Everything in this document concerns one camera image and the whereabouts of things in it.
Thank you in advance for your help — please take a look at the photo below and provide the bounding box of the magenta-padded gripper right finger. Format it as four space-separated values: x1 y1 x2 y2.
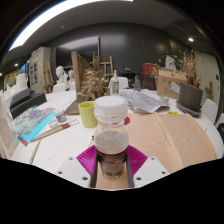
125 144 169 190

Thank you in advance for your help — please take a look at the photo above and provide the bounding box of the small glass jar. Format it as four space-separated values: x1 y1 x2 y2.
158 95 170 105

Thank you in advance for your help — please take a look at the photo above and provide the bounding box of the wooden easel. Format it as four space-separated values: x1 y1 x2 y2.
41 61 54 94
92 55 115 79

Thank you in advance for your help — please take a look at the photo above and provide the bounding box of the wooden scraper with red band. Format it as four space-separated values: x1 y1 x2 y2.
31 119 81 143

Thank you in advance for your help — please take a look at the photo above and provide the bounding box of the black wall screen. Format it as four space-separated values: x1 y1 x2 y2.
54 35 101 68

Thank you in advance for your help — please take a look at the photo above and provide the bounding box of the brown cardboard box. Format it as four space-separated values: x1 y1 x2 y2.
153 64 188 100

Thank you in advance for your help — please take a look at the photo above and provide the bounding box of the white plaster figure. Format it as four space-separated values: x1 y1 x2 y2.
164 55 178 71

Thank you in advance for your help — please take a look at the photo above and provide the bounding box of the thin wooden stick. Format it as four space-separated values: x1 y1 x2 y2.
29 139 43 165

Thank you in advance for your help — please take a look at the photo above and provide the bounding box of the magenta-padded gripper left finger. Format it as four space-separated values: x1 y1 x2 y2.
55 144 100 190

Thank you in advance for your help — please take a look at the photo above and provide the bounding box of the white plaster bust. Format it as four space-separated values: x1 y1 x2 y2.
55 65 69 86
68 69 76 83

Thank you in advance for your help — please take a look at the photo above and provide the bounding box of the clear white-capped drink bottle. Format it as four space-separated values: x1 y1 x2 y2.
93 95 130 181

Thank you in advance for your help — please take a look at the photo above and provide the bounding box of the golden sculpture on wooden base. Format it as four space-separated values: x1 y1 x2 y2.
64 50 111 116

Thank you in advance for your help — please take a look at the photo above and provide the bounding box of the yellow-green mug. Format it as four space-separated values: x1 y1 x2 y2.
78 100 99 129

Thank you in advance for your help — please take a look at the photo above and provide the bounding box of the beige cabinet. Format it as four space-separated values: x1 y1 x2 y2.
28 46 53 94

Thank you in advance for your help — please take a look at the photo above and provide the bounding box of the long ceiling light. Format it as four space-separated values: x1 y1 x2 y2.
8 0 134 52

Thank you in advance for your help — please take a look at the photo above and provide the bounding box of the grey newspaper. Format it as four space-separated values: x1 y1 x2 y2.
119 88 171 114

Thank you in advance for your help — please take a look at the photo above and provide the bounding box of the white chair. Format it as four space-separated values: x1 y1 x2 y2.
214 113 224 141
201 98 219 124
108 76 129 95
52 82 67 94

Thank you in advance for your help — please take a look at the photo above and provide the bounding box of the white tape ring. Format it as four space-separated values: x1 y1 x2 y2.
49 119 62 130

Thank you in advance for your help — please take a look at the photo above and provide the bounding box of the white canvas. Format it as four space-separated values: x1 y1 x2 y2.
0 94 19 159

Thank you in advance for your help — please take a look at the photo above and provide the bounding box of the clear spray bottle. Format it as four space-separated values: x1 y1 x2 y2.
111 69 121 96

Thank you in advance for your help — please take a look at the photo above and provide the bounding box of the small white-lidded paint jar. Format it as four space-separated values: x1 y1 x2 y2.
54 108 68 124

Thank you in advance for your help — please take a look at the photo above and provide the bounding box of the black flat box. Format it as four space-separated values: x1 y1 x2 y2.
10 93 48 120
9 87 33 109

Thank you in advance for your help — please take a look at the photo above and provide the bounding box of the red box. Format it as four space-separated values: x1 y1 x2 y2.
142 62 157 76

